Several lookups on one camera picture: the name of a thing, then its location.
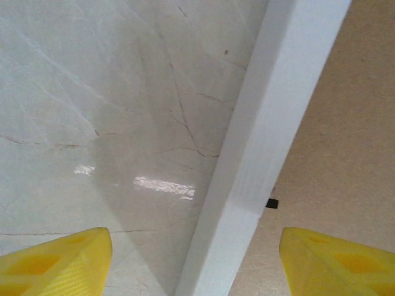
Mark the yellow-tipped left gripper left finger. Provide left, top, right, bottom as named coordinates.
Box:
left=0, top=227, right=114, bottom=296

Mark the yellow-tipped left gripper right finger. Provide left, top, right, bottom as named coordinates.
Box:
left=279, top=227, right=395, bottom=296

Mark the brown backing board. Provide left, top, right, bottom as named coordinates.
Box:
left=228, top=0, right=395, bottom=296

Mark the white picture frame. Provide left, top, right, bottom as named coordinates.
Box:
left=173, top=0, right=353, bottom=296

